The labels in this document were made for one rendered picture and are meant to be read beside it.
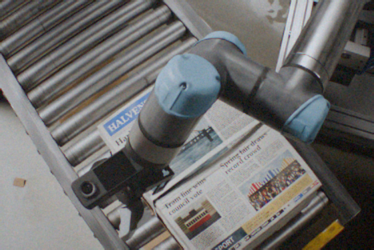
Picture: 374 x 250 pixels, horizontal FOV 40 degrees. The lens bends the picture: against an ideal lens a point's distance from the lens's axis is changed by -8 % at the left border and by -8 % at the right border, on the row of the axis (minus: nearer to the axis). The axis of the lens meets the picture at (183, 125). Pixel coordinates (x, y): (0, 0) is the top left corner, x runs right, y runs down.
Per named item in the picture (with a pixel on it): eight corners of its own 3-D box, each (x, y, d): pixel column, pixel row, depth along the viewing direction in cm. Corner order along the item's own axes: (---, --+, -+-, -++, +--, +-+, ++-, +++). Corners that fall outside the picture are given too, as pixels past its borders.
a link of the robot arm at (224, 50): (260, 91, 85) (232, 129, 77) (197, 57, 87) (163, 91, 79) (276, 51, 80) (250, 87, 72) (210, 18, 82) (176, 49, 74)
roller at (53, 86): (177, 20, 151) (176, 11, 146) (34, 115, 141) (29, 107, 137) (166, 8, 152) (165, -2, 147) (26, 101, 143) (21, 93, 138)
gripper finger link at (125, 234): (155, 238, 93) (158, 196, 88) (129, 253, 89) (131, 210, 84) (143, 229, 94) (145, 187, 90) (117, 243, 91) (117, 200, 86)
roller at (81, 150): (221, 70, 145) (222, 61, 140) (71, 172, 136) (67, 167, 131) (209, 56, 146) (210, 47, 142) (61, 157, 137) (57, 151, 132)
